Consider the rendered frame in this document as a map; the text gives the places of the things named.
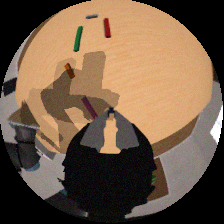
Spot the dark red rod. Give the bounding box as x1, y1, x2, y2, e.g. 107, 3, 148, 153
104, 18, 111, 38

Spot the orange rod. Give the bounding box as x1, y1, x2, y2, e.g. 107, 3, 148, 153
64, 63, 75, 79

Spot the dark pink rod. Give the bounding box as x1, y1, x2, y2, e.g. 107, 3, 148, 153
81, 96, 98, 119

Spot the green rod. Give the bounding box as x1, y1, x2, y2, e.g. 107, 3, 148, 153
73, 26, 83, 52

